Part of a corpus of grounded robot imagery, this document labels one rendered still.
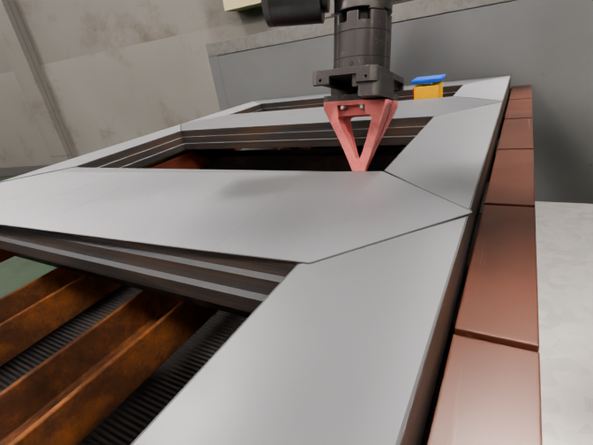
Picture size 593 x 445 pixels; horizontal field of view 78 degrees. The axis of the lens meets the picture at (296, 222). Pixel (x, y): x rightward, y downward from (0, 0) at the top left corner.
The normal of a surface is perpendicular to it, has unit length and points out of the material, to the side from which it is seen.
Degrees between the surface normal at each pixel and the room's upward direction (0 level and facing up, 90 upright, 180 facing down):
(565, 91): 90
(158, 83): 90
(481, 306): 0
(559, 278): 0
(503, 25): 90
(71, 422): 90
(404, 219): 0
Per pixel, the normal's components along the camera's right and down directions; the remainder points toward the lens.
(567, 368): -0.15, -0.90
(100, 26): -0.35, 0.44
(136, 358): 0.86, 0.08
